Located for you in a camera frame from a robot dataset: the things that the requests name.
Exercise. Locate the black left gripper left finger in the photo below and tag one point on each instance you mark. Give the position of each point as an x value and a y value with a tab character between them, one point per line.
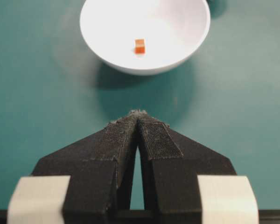
83	183

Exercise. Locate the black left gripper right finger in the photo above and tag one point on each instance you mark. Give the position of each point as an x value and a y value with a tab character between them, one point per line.
186	182

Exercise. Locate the small red block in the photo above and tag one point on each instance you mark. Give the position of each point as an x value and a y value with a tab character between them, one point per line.
139	46

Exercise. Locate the white round bowl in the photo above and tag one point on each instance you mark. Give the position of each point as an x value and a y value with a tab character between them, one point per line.
173	31

